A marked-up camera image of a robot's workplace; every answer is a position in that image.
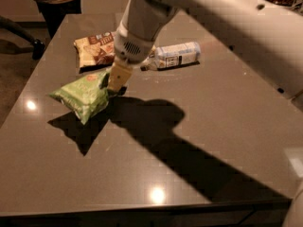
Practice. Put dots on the clear plastic water bottle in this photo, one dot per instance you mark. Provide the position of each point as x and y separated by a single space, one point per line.
172 56

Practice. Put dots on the green jalapeno chip bag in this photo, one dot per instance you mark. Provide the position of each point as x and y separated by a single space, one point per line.
86 96

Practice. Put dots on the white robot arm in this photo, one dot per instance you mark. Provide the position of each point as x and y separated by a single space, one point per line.
264 36

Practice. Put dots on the brown sea salt chip bag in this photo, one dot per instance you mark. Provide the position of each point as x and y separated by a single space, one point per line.
96 50

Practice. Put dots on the person in dark clothes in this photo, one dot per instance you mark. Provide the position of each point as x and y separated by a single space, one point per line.
54 12

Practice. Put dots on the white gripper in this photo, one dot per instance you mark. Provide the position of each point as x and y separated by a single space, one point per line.
132 50

